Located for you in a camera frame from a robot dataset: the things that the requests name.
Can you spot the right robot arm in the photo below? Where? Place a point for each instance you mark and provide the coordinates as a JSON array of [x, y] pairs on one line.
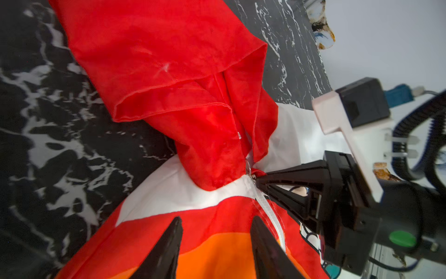
[[416, 143]]

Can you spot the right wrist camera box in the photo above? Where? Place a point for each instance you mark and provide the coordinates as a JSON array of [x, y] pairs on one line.
[[362, 104]]

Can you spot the rainbow hooded kids jacket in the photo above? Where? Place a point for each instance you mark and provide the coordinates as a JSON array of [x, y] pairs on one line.
[[193, 71]]

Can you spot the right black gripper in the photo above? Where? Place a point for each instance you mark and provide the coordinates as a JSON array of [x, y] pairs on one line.
[[409, 218]]

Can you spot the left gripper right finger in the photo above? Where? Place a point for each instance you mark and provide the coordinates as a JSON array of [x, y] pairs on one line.
[[270, 261]]

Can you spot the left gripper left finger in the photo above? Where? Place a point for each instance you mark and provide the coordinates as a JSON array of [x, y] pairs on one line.
[[162, 261]]

